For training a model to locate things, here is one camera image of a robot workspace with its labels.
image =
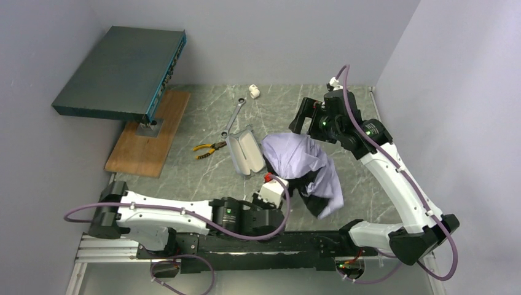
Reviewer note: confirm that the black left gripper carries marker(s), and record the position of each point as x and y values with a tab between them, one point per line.
268	216

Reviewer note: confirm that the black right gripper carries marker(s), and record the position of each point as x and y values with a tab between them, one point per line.
307	120

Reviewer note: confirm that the purple folding umbrella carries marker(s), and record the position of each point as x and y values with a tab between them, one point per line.
309	170

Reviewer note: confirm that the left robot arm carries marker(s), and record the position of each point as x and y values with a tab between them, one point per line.
154	222

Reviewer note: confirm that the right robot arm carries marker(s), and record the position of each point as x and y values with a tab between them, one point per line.
423	226

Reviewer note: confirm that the white plastic pipe fitting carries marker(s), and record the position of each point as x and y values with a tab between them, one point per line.
254	91

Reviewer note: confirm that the silver combination wrench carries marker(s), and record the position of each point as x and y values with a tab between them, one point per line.
225	132

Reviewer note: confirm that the wooden board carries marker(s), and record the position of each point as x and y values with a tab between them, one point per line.
143	152

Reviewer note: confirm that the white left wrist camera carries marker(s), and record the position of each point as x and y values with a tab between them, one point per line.
273	186

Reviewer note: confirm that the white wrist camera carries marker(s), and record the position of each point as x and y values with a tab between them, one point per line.
334	84
273	186

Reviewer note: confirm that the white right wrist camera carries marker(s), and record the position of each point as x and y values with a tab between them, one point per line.
334	84

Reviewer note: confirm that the yellow handled pliers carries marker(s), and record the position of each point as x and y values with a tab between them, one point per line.
210	147

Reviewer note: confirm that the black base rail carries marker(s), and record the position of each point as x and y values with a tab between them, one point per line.
291	250

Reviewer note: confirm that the grey metal stand bracket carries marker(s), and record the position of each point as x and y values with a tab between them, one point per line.
148	128

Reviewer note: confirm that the dark teal network switch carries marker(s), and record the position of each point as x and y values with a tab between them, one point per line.
124	77

